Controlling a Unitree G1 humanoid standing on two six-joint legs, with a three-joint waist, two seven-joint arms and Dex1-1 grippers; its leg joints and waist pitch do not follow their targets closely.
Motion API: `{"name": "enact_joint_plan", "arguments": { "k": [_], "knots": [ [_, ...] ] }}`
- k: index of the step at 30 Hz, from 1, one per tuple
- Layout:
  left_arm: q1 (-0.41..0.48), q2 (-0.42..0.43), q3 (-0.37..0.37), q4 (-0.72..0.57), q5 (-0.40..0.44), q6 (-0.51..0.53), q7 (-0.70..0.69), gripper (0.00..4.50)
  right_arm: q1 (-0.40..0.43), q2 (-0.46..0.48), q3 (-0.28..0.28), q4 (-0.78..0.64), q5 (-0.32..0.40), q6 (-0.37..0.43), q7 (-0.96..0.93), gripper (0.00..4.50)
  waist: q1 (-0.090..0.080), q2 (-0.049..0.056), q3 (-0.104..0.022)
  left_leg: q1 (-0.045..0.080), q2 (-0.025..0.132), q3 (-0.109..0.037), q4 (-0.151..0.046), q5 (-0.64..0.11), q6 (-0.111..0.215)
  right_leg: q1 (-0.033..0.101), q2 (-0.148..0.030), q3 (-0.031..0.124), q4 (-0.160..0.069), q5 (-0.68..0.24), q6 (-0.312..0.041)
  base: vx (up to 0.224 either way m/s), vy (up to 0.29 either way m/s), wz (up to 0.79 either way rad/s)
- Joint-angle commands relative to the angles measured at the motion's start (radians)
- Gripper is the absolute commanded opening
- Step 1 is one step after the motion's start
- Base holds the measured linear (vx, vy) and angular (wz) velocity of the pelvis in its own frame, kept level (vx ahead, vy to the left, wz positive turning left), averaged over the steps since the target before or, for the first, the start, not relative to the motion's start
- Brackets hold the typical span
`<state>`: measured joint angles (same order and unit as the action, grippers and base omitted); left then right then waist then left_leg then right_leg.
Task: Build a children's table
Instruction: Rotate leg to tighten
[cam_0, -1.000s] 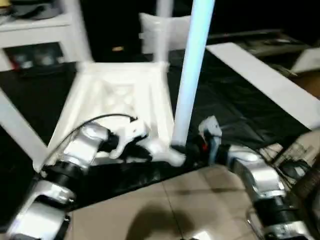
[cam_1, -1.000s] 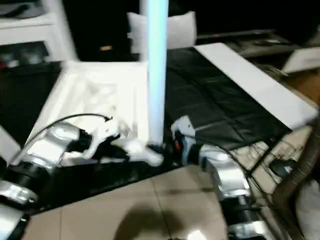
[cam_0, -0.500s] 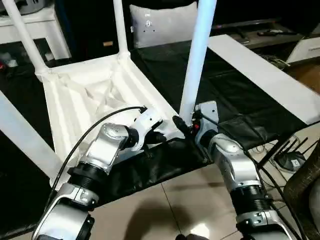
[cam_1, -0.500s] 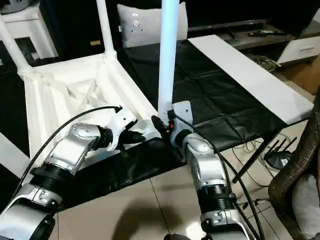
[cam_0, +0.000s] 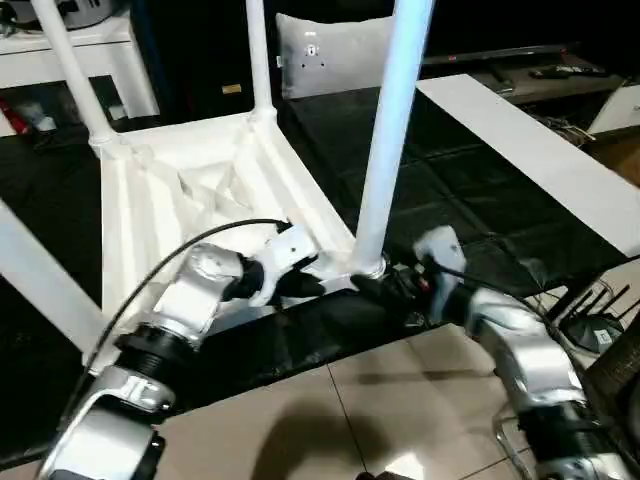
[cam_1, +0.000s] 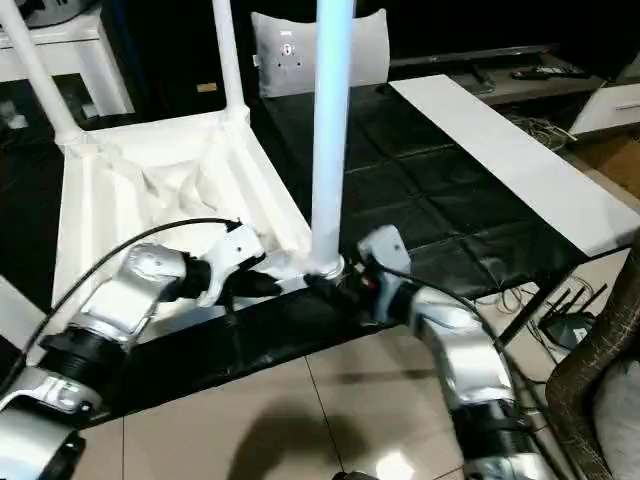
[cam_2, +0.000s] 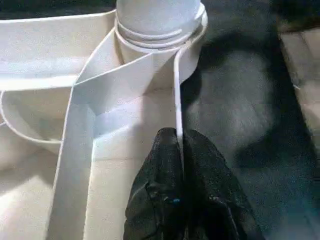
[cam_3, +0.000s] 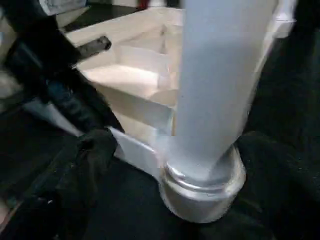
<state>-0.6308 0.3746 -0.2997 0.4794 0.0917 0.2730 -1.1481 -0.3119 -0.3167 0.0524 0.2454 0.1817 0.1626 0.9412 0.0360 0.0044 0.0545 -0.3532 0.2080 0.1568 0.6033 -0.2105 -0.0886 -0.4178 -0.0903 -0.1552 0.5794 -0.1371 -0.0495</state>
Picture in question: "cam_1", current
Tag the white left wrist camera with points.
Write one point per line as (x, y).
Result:
(235, 252)

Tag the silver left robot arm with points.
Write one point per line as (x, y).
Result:
(110, 320)

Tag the grey floor device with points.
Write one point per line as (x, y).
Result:
(572, 325)

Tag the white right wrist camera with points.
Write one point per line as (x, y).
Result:
(385, 250)

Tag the white cabinet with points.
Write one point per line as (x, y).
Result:
(70, 50)

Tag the dark grey bag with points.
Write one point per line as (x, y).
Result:
(60, 10)

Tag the dark robot foot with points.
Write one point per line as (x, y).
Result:
(355, 475)

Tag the white plastic table top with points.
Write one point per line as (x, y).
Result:
(130, 190)

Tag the black remote control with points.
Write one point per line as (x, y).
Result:
(550, 73)

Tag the white plastic table leg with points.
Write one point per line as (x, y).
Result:
(332, 140)
(40, 75)
(20, 310)
(230, 60)

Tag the black work mat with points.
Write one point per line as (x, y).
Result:
(430, 190)

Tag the white flat sheet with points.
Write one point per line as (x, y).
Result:
(520, 160)

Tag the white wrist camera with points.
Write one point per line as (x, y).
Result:
(235, 252)
(385, 250)

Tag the small tan label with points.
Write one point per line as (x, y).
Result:
(207, 88)

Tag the white low drawer unit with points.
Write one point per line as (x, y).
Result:
(610, 105)

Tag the black flat screen stand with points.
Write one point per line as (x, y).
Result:
(470, 65)

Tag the grey cushion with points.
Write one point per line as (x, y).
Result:
(285, 55)

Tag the dark brown round seat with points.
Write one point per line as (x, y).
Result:
(600, 370)

